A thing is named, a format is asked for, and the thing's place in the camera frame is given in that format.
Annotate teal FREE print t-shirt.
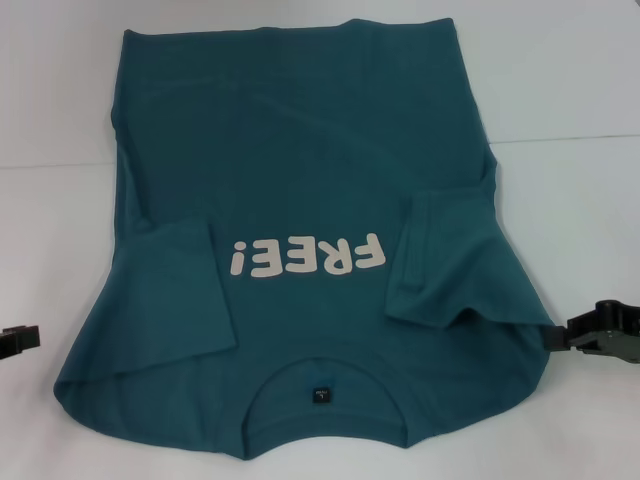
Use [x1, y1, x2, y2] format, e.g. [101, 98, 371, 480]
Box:
[52, 17, 554, 448]

